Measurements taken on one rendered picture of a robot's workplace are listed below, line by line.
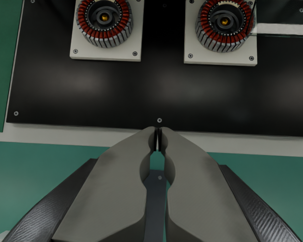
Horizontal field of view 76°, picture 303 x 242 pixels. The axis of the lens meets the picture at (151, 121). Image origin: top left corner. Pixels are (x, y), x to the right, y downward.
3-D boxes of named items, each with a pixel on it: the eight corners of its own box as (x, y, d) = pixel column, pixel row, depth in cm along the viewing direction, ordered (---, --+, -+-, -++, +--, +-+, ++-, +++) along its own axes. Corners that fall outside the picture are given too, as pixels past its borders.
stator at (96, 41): (132, 50, 41) (129, 40, 37) (79, 48, 41) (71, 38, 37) (135, 2, 42) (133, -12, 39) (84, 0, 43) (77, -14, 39)
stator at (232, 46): (245, 57, 40) (254, 48, 37) (191, 49, 41) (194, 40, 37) (250, 8, 42) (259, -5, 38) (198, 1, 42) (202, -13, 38)
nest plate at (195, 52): (254, 66, 41) (257, 64, 40) (183, 63, 42) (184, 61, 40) (253, 2, 43) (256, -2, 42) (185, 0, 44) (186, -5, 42)
